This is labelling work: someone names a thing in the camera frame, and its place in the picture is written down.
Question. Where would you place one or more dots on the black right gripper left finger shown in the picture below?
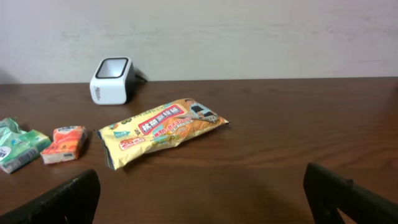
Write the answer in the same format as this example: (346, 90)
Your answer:
(74, 201)

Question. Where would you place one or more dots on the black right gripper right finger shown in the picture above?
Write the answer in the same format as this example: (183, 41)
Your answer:
(328, 194)

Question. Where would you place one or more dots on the orange tissue pack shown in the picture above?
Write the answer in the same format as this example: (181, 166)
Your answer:
(66, 145)

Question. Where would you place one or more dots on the teal tissue pack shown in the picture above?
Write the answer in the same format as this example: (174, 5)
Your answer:
(20, 149)

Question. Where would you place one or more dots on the mint Zappy wipes packet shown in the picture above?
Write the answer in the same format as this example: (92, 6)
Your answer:
(10, 131)

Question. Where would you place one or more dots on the large yellow wipes packet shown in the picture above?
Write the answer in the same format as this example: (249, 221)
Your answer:
(163, 127)

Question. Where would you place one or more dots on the white barcode scanner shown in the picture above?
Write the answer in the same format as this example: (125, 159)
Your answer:
(113, 81)

